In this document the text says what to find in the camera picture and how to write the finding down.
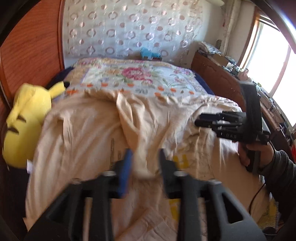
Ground beige garment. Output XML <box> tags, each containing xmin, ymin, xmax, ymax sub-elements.
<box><xmin>25</xmin><ymin>89</ymin><xmax>268</xmax><ymax>240</ymax></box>

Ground person's right forearm sleeve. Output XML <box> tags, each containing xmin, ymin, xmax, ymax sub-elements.
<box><xmin>258</xmin><ymin>150</ymin><xmax>295</xmax><ymax>213</ymax></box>

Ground person's right hand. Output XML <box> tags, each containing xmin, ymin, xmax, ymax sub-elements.
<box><xmin>238</xmin><ymin>141</ymin><xmax>275</xmax><ymax>170</ymax></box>

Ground wooden sideboard cabinet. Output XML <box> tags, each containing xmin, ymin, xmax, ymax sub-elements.
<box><xmin>191</xmin><ymin>52</ymin><xmax>295</xmax><ymax>161</ymax></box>

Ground cardboard box on cabinet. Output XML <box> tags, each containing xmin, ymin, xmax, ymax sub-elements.
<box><xmin>208</xmin><ymin>53</ymin><xmax>229</xmax><ymax>66</ymax></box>

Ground white circle pattern curtain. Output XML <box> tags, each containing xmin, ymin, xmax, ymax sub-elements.
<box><xmin>63</xmin><ymin>1</ymin><xmax>203</xmax><ymax>65</ymax></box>

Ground blue toy at headboard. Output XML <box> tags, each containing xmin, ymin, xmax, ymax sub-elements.
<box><xmin>140</xmin><ymin>47</ymin><xmax>162</xmax><ymax>61</ymax></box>

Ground yellow Pikachu plush toy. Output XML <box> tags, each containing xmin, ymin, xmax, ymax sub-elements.
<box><xmin>2</xmin><ymin>81</ymin><xmax>66</xmax><ymax>169</ymax></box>

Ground floral bed blanket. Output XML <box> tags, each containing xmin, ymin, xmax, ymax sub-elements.
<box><xmin>52</xmin><ymin>57</ymin><xmax>213</xmax><ymax>96</ymax></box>

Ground wooden wardrobe louvre door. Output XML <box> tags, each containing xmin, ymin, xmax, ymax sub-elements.
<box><xmin>0</xmin><ymin>0</ymin><xmax>67</xmax><ymax>105</ymax></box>

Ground window with frame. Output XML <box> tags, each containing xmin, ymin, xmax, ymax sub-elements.
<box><xmin>241</xmin><ymin>9</ymin><xmax>295</xmax><ymax>127</ymax></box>

